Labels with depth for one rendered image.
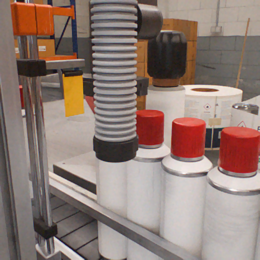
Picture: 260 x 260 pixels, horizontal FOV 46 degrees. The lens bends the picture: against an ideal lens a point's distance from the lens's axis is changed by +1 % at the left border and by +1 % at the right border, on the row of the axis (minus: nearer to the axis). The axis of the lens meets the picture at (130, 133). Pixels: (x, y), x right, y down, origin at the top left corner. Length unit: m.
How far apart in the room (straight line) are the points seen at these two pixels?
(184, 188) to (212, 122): 0.53
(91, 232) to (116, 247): 0.08
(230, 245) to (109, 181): 0.16
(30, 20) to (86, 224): 0.32
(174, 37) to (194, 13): 4.63
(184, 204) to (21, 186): 0.16
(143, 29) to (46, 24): 0.19
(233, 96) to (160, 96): 0.26
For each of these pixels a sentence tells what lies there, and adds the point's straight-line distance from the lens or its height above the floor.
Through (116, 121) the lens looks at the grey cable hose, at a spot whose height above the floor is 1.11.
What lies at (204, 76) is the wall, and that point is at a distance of 5.17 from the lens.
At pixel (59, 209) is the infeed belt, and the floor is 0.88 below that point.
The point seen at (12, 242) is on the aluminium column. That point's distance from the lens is 0.35.
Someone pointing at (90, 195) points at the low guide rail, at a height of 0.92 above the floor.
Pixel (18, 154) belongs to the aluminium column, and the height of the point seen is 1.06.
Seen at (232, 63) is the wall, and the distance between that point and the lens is 4.99.
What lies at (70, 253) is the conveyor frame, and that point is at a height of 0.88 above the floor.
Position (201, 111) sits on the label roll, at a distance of 0.81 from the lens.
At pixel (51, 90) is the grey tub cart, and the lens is 2.85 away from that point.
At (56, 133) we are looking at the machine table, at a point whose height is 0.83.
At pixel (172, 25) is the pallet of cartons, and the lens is 3.76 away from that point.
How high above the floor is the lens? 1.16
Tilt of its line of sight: 17 degrees down
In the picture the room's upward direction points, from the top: straight up
